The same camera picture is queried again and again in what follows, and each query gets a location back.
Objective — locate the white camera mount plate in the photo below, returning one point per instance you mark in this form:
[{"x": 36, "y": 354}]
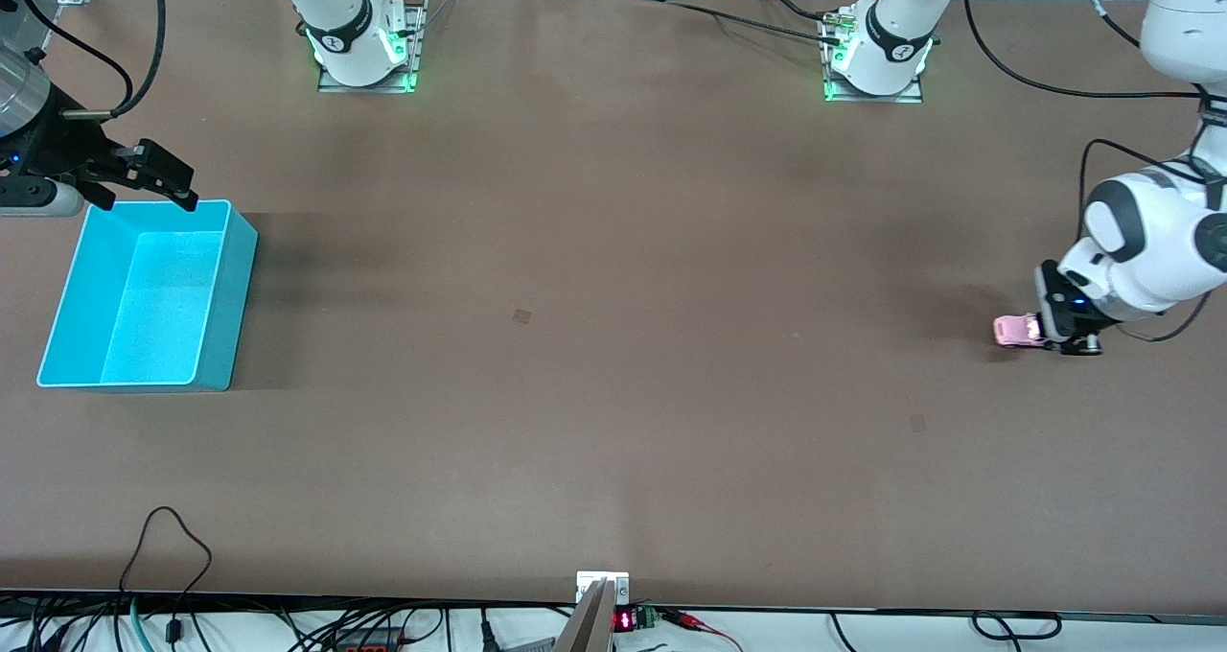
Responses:
[{"x": 587, "y": 581}]

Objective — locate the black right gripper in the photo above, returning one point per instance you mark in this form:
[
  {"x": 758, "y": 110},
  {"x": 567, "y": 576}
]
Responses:
[{"x": 56, "y": 148}]

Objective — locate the black orange power strip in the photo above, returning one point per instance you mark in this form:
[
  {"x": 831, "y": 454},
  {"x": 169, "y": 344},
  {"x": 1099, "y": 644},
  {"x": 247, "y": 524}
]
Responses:
[{"x": 369, "y": 639}]

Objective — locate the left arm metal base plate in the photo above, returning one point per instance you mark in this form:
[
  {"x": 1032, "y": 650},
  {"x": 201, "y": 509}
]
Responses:
[{"x": 915, "y": 91}]

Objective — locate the cyan plastic bin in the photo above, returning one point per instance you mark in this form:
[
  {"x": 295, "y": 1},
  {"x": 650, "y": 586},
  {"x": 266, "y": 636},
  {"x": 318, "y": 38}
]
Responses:
[{"x": 144, "y": 345}]

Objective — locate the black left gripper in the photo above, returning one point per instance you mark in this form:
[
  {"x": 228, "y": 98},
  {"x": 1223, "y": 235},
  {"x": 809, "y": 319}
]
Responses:
[{"x": 1055, "y": 309}]

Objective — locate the pink jeep toy black roof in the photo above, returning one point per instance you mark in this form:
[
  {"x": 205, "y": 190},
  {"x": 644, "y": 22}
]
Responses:
[{"x": 1014, "y": 331}]

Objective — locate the red digit display module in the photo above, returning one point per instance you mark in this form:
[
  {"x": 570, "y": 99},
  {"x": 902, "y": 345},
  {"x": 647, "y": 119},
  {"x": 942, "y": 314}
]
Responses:
[{"x": 625, "y": 620}]

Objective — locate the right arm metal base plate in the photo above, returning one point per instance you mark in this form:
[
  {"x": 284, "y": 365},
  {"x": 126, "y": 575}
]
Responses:
[{"x": 414, "y": 38}]

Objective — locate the grey metal camera bar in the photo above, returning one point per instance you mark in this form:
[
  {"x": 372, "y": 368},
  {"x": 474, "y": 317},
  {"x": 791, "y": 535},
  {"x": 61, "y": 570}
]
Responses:
[{"x": 587, "y": 623}]

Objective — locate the red clip leads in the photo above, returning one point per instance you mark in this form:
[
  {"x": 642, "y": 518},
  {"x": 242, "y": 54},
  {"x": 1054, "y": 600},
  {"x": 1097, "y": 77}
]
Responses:
[{"x": 700, "y": 625}]

